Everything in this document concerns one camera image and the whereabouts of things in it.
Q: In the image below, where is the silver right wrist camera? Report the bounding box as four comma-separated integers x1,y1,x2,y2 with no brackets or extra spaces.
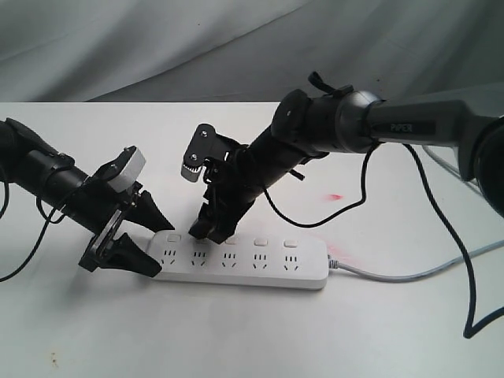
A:
181,155,203,183

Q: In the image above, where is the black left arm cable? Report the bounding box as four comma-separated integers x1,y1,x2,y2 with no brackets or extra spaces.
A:
0,179,68,283

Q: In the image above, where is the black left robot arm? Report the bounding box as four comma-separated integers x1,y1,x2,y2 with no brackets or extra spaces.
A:
1,118,174,277

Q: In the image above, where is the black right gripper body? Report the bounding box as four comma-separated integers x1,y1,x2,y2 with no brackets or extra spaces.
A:
183,123,256,227

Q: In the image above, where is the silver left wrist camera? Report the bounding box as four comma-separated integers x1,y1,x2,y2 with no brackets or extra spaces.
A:
106,146,146,193

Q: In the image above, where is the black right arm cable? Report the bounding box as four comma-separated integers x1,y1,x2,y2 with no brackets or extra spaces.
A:
263,143,504,339

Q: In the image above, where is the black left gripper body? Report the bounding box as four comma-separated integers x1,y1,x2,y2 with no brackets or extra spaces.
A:
61,157,142,272

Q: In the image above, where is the grey backdrop cloth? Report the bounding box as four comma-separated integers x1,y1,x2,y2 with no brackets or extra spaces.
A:
1,1,503,102

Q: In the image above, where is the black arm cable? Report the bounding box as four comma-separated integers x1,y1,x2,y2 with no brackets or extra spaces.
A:
0,179,68,283
263,143,504,339

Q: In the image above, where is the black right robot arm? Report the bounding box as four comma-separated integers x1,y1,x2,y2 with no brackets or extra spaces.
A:
181,73,503,243

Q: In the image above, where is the white five-outlet power strip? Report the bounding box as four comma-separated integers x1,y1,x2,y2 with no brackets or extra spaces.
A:
146,231,329,290

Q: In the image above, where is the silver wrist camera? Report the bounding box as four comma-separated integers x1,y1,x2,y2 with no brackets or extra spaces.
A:
181,155,203,183
106,146,146,193

